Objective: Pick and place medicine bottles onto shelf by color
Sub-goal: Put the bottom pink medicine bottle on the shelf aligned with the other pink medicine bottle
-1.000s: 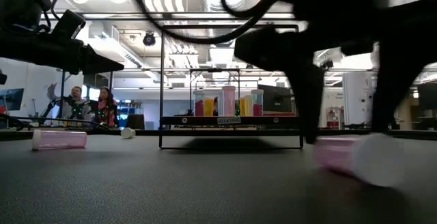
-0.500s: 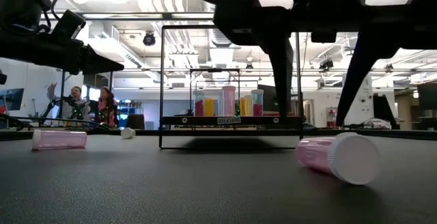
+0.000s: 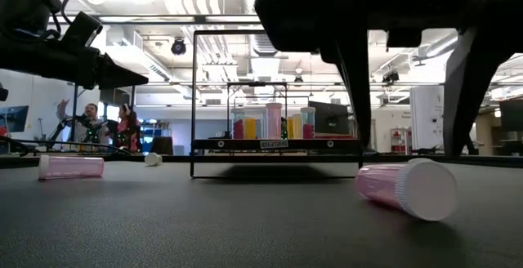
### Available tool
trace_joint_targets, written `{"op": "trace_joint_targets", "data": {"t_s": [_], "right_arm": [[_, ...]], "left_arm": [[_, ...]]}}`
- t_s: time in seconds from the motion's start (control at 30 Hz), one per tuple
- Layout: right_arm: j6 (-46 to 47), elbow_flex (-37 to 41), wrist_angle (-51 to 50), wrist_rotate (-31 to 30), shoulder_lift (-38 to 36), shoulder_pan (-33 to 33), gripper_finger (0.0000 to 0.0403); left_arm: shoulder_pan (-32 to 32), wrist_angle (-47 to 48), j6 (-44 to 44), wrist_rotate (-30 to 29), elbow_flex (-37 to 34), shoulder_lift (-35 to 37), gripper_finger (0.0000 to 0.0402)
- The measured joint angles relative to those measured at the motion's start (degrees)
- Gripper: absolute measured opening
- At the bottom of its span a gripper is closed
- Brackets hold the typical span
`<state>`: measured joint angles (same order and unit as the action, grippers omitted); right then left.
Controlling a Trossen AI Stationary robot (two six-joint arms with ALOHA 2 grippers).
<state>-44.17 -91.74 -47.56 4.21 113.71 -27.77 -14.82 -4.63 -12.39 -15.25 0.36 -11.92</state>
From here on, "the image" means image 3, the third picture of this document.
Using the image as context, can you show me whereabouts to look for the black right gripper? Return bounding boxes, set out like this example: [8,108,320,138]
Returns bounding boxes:
[320,0,523,158]

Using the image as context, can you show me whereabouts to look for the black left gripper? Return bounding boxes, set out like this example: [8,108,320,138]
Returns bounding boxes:
[0,41,150,90]

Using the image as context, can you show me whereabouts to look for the pink pill bottle white cap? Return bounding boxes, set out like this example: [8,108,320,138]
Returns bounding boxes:
[265,102,284,141]
[38,154,105,181]
[354,157,458,223]

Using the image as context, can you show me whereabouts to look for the blue pill bottle red pills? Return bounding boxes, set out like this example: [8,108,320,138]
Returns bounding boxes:
[300,106,317,141]

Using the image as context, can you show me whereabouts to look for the yellow-green pill bottle white cap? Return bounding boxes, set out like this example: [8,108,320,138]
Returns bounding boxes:
[291,113,303,141]

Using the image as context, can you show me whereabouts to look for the wooden shelf black metal frame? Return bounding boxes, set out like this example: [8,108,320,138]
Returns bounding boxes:
[190,29,364,180]

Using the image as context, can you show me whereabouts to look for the blue pill bottle white cap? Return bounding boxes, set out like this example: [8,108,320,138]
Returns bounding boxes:
[259,108,268,141]

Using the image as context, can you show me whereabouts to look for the white column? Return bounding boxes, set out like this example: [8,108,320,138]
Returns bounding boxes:
[409,85,445,151]

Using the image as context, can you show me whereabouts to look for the person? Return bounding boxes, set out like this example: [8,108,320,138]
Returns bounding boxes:
[56,99,110,151]
[114,104,142,153]

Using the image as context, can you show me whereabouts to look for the white rack red items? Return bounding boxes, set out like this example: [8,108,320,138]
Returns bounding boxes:
[390,127,412,154]

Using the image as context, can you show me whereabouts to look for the black monitor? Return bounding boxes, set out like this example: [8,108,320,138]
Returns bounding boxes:
[308,100,351,136]
[498,99,523,133]

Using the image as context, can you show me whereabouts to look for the blue screen monitor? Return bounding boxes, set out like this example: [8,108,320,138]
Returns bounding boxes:
[0,105,30,134]

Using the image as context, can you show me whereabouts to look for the black table mat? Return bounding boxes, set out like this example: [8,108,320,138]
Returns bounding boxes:
[0,160,523,268]

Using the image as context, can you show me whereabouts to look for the black metal workstation frame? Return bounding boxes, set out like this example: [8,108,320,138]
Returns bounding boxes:
[67,79,136,154]

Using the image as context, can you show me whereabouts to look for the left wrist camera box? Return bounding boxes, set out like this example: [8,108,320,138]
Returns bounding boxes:
[60,10,104,51]

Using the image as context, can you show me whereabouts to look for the black ceiling light rail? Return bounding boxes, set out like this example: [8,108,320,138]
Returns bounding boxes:
[97,13,262,26]

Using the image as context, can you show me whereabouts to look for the black aluminium table frame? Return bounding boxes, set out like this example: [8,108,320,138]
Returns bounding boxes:
[0,153,523,169]

